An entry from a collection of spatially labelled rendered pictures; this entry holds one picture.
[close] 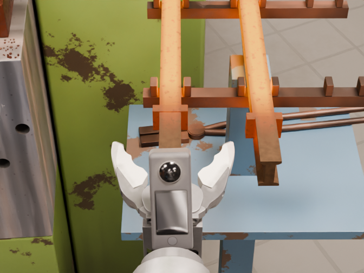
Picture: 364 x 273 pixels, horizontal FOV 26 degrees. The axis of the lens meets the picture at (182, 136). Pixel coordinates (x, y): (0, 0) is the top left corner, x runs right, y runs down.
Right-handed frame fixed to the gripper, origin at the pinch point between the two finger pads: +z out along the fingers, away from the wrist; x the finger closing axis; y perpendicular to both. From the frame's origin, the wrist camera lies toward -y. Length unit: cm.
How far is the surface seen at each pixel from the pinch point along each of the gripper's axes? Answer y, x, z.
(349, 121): 25, 31, 30
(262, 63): -0.9, 12.4, 14.0
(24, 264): 61, -31, 26
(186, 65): 63, 3, 92
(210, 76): 100, 11, 132
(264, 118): -2.0, 11.6, 1.3
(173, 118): -1.3, 0.0, 2.1
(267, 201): 26.3, 15.0, 12.2
